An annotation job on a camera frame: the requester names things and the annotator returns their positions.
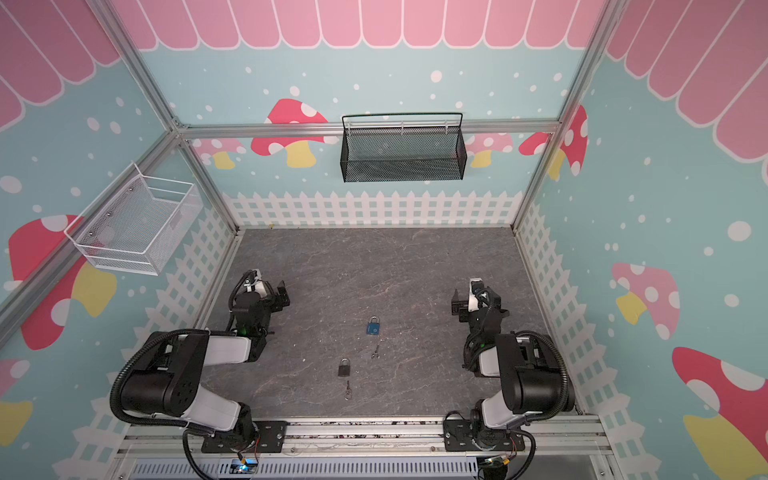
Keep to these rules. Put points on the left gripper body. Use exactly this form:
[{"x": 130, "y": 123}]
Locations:
[{"x": 278, "y": 297}]

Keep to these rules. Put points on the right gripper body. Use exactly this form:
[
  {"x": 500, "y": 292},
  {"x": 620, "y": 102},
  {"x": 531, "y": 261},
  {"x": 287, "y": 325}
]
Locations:
[{"x": 462, "y": 303}]

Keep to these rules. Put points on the blue padlock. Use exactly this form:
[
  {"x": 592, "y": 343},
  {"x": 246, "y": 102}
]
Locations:
[{"x": 373, "y": 326}]

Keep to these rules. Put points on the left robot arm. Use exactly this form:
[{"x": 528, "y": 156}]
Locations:
[{"x": 161, "y": 383}]

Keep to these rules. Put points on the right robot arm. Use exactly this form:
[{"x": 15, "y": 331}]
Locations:
[{"x": 534, "y": 382}]

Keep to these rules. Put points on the key for black padlock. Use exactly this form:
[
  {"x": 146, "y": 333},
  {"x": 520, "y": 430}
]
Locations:
[{"x": 347, "y": 390}]

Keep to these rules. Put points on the black padlock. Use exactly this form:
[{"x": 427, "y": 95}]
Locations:
[{"x": 344, "y": 368}]

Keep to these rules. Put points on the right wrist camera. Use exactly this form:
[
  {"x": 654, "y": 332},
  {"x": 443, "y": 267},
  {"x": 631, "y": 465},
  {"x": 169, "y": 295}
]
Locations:
[{"x": 476, "y": 289}]

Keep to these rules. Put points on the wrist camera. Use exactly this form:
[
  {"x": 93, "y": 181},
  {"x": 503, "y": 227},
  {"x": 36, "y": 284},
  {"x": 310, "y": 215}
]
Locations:
[
  {"x": 476, "y": 289},
  {"x": 253, "y": 283}
]

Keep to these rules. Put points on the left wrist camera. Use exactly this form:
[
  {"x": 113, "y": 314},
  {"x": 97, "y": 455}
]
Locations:
[{"x": 253, "y": 283}]

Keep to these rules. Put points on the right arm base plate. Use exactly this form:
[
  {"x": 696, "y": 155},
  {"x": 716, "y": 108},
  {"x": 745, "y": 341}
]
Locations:
[{"x": 460, "y": 435}]

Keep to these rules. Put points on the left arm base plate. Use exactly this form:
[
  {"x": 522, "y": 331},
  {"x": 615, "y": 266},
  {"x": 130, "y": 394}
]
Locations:
[{"x": 253, "y": 437}]

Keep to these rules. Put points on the white wire mesh basket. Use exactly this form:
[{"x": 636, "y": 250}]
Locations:
[{"x": 138, "y": 227}]

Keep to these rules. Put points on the aluminium front rail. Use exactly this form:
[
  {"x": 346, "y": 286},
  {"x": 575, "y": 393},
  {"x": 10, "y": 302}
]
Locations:
[{"x": 308, "y": 437}]

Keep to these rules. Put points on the white vented cable duct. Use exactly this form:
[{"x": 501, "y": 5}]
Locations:
[{"x": 344, "y": 468}]

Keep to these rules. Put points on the black wire mesh basket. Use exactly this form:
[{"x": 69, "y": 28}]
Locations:
[{"x": 403, "y": 147}]

